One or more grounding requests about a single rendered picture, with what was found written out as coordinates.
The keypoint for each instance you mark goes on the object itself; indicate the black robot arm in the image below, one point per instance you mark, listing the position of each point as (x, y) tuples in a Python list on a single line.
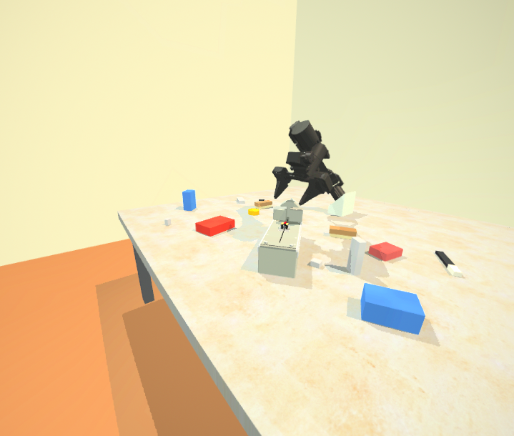
[(308, 141)]

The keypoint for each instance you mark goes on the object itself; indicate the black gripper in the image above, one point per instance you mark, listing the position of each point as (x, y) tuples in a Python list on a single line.
[(319, 182)]

